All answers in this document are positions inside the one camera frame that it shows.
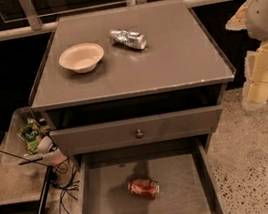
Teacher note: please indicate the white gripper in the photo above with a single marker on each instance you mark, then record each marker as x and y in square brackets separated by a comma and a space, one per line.
[263, 14]

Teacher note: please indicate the red coke can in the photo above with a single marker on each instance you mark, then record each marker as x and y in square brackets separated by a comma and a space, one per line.
[144, 187]

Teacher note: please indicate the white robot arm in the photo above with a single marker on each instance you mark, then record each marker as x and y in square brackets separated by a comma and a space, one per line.
[252, 16]

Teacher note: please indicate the grey drawer cabinet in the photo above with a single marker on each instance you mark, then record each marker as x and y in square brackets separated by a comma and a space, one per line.
[181, 68]

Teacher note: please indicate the silver crushed can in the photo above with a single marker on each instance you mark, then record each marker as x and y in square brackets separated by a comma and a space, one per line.
[130, 39]

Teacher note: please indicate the metal drawer knob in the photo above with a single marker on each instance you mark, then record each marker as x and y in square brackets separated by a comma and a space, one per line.
[139, 134]

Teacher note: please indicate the open grey middle drawer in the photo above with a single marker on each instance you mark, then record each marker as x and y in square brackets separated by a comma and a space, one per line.
[180, 167]

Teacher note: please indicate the grey top drawer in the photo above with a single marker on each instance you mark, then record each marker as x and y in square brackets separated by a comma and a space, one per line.
[117, 134]

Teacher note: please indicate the white paper bowl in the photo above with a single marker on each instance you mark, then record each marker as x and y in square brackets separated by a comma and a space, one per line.
[81, 58]

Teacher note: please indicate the white cup in bin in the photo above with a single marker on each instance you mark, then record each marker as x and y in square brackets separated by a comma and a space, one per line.
[45, 145]

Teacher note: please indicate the green snack bag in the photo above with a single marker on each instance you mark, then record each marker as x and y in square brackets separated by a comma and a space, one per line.
[31, 134]

